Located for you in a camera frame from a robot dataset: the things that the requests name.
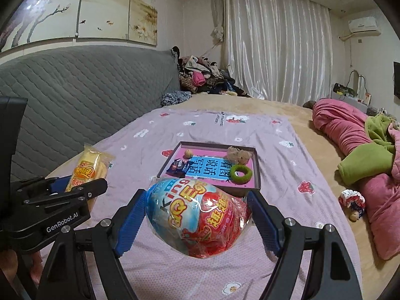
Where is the dark floral cloth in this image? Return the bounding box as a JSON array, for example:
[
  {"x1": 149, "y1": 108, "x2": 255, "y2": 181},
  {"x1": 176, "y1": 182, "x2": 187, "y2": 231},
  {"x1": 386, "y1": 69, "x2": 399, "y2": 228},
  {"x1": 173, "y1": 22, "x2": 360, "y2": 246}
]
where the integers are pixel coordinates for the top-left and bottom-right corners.
[{"x1": 160, "y1": 90, "x2": 192, "y2": 107}]

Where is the grey quilted headboard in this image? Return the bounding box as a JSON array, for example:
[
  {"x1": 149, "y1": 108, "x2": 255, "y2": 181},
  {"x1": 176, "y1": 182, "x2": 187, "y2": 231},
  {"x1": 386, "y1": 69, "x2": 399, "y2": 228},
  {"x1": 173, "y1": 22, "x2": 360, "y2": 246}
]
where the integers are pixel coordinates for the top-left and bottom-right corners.
[{"x1": 0, "y1": 45, "x2": 182, "y2": 182}]

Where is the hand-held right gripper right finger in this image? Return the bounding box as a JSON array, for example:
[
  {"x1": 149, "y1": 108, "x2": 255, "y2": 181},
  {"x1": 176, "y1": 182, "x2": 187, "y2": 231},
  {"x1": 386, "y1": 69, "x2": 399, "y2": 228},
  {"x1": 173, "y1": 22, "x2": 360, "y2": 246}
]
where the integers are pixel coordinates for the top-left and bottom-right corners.
[{"x1": 246, "y1": 190, "x2": 363, "y2": 300}]

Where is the pink printed blanket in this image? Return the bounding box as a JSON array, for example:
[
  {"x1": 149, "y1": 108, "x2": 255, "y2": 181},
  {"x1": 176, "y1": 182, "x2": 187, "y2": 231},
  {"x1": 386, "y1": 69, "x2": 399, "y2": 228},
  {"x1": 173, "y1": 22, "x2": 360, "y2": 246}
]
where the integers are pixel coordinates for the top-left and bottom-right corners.
[{"x1": 40, "y1": 109, "x2": 363, "y2": 300}]

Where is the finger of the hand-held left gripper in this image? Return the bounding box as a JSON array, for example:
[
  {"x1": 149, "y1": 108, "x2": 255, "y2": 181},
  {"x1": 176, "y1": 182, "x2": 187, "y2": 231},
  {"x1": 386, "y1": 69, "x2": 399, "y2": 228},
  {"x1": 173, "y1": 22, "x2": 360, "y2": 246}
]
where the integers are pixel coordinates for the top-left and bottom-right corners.
[
  {"x1": 23, "y1": 178, "x2": 108, "y2": 209},
  {"x1": 12, "y1": 176, "x2": 72, "y2": 195}
]

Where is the pink book-lined box tray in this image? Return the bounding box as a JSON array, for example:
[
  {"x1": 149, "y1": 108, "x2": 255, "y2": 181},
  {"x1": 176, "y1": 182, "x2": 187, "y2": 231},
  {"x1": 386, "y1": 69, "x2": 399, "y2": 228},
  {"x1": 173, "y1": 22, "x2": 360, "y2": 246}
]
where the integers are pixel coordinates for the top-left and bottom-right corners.
[{"x1": 156, "y1": 141, "x2": 262, "y2": 198}]

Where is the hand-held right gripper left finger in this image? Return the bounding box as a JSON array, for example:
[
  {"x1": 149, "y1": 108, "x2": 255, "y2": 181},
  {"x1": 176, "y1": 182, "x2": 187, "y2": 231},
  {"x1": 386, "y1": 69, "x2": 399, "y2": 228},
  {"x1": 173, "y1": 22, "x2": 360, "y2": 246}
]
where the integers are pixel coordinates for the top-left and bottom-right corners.
[{"x1": 36, "y1": 188, "x2": 147, "y2": 300}]

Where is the white satin curtain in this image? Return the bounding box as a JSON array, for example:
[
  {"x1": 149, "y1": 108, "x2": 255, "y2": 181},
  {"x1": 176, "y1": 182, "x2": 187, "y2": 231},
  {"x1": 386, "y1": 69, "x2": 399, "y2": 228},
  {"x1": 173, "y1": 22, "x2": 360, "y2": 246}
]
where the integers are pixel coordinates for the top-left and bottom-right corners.
[{"x1": 209, "y1": 0, "x2": 332, "y2": 104}]

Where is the green fuzzy ring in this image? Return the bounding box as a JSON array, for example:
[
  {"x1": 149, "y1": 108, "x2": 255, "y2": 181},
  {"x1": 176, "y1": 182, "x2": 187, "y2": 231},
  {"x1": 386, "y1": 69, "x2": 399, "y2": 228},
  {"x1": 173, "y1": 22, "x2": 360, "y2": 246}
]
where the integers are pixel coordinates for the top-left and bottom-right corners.
[{"x1": 229, "y1": 164, "x2": 252, "y2": 184}]

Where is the blue cookie packet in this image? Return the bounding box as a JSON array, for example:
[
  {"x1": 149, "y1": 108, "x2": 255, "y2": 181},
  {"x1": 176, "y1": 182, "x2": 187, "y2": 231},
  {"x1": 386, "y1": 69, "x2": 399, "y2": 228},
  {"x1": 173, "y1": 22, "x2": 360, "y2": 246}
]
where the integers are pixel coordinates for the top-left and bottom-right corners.
[{"x1": 165, "y1": 159, "x2": 194, "y2": 176}]

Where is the white air conditioner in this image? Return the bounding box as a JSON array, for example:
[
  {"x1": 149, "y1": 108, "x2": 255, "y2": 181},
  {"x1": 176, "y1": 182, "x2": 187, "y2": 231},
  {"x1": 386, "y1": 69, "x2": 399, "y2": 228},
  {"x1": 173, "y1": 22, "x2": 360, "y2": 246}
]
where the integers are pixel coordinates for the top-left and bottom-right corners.
[{"x1": 348, "y1": 16, "x2": 382, "y2": 36}]

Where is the egg-shaped toy packet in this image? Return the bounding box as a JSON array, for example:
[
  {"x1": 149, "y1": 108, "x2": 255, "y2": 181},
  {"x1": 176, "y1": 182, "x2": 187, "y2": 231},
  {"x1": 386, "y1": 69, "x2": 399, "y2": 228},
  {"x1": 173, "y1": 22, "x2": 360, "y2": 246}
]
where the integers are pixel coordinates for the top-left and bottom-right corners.
[{"x1": 145, "y1": 176, "x2": 252, "y2": 259}]

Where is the pink quilt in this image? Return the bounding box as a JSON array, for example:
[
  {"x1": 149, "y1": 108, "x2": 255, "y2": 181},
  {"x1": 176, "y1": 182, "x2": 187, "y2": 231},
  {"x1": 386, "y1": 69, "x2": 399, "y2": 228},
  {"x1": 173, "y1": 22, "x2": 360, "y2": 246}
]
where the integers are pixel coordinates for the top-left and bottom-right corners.
[{"x1": 312, "y1": 98, "x2": 400, "y2": 260}]

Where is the oval table mirror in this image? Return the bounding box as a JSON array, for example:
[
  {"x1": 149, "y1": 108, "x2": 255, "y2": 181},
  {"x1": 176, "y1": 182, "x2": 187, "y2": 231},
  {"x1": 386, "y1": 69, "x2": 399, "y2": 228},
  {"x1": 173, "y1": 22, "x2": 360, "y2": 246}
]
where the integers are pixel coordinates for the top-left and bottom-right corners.
[{"x1": 348, "y1": 69, "x2": 360, "y2": 91}]

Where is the grey wall pipe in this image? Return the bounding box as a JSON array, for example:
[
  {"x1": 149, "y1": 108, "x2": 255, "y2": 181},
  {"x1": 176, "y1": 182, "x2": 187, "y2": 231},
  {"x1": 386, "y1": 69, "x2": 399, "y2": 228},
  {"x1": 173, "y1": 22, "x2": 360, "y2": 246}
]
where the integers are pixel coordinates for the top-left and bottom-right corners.
[{"x1": 74, "y1": 0, "x2": 87, "y2": 38}]

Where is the person's left hand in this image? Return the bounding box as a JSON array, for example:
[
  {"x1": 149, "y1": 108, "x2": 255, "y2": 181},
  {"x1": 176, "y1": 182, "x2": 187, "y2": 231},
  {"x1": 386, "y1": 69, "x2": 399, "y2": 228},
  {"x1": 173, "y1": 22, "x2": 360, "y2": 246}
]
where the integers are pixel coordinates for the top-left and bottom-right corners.
[{"x1": 0, "y1": 250, "x2": 22, "y2": 290}]

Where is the green blanket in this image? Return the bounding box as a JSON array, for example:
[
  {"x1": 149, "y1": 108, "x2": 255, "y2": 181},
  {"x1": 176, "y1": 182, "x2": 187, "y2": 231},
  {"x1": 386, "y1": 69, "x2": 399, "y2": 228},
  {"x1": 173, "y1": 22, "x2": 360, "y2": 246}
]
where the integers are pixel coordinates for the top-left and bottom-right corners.
[{"x1": 337, "y1": 114, "x2": 400, "y2": 185}]

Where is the small clown doll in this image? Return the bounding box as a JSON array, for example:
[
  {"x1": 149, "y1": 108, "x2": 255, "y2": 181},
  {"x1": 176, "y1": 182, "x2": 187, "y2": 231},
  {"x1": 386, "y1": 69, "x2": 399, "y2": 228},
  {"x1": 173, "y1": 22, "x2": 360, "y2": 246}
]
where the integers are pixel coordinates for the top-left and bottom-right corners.
[{"x1": 338, "y1": 189, "x2": 366, "y2": 222}]

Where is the beige scrunchie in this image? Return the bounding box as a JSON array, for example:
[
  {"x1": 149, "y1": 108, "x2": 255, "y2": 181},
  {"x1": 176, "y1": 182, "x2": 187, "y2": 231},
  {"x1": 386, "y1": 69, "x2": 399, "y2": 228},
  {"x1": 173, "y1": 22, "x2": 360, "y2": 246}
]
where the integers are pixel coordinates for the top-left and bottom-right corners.
[{"x1": 226, "y1": 146, "x2": 254, "y2": 165}]

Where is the tan bed sheet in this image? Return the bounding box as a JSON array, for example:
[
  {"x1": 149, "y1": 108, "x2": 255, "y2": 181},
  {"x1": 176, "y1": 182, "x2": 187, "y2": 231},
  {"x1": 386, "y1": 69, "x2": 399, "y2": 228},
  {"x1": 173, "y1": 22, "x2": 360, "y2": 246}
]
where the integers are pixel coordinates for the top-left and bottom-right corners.
[{"x1": 47, "y1": 94, "x2": 400, "y2": 300}]

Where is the pile of clothes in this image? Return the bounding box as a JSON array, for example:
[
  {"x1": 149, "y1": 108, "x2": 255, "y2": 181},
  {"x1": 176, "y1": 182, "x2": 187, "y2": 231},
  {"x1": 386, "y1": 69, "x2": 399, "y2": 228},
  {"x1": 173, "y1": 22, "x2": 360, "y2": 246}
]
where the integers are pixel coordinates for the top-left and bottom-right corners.
[{"x1": 171, "y1": 46, "x2": 252, "y2": 98}]

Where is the pink book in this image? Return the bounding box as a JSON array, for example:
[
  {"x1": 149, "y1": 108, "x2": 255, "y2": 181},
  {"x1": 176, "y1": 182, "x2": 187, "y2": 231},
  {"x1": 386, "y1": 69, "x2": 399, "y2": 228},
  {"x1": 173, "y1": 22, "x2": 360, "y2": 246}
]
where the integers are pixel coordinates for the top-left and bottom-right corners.
[{"x1": 169, "y1": 148, "x2": 258, "y2": 189}]

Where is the black bag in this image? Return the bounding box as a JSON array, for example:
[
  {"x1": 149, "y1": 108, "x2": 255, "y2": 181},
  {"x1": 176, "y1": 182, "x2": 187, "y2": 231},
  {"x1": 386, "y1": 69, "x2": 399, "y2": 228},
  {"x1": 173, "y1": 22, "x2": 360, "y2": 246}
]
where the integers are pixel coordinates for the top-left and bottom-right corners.
[{"x1": 334, "y1": 83, "x2": 357, "y2": 97}]

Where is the yellow cake packet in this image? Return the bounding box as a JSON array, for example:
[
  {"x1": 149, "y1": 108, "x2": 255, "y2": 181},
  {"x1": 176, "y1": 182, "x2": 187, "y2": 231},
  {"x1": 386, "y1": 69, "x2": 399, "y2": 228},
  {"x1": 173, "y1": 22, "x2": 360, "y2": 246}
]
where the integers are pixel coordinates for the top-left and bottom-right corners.
[{"x1": 65, "y1": 144, "x2": 115, "y2": 213}]

